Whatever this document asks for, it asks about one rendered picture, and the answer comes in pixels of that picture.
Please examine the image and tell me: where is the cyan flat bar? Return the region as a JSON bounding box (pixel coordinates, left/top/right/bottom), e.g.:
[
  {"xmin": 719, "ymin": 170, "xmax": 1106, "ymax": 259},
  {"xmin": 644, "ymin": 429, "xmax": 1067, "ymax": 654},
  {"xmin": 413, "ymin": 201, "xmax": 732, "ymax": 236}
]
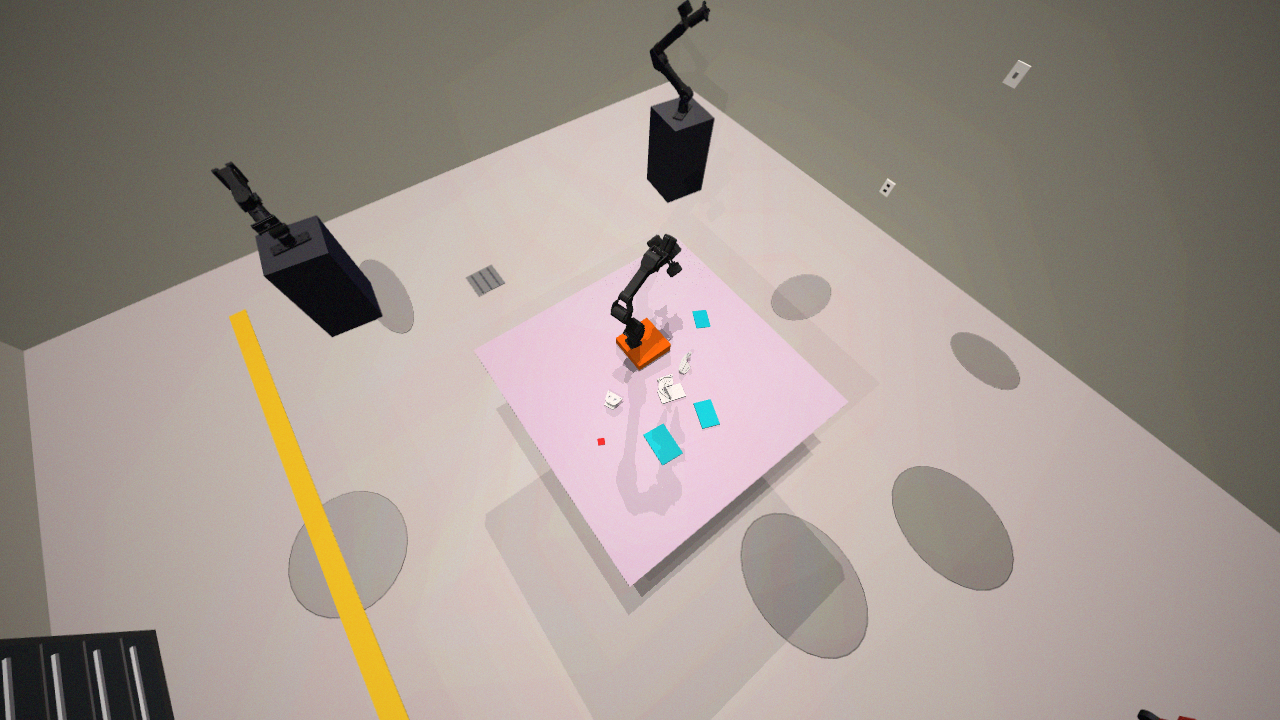
[
  {"xmin": 644, "ymin": 424, "xmax": 684, "ymax": 466},
  {"xmin": 694, "ymin": 398, "xmax": 721, "ymax": 429}
]

